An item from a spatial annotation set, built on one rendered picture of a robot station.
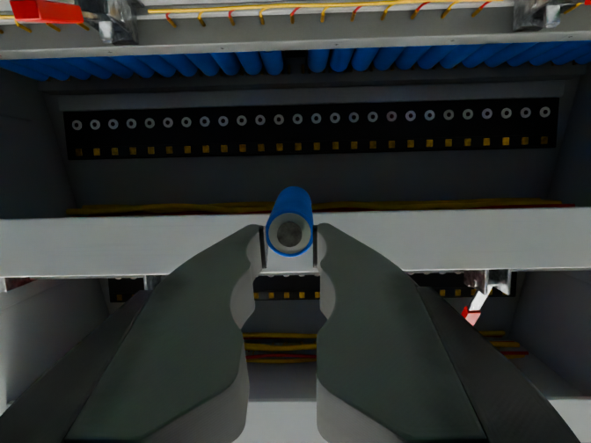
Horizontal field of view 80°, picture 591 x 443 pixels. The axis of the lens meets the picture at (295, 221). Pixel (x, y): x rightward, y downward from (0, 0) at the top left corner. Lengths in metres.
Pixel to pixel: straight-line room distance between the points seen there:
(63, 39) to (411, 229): 0.28
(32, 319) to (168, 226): 0.25
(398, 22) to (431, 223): 0.14
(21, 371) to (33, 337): 0.03
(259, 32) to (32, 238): 0.23
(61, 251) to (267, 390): 0.27
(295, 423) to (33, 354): 0.29
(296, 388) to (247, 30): 0.37
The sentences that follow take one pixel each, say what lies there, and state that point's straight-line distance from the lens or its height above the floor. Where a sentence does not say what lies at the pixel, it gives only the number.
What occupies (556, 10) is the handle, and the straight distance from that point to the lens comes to 0.29.
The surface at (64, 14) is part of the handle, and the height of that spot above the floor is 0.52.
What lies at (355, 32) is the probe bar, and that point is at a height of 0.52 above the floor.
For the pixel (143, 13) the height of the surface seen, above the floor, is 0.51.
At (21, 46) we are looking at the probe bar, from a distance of 0.34.
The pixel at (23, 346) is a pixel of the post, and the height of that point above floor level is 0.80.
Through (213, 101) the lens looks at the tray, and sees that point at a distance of 0.42.
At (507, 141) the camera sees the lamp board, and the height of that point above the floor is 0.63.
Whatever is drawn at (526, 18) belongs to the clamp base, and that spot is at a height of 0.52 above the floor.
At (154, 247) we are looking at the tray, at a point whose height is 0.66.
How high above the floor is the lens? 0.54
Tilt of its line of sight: 24 degrees up
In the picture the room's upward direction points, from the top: 178 degrees clockwise
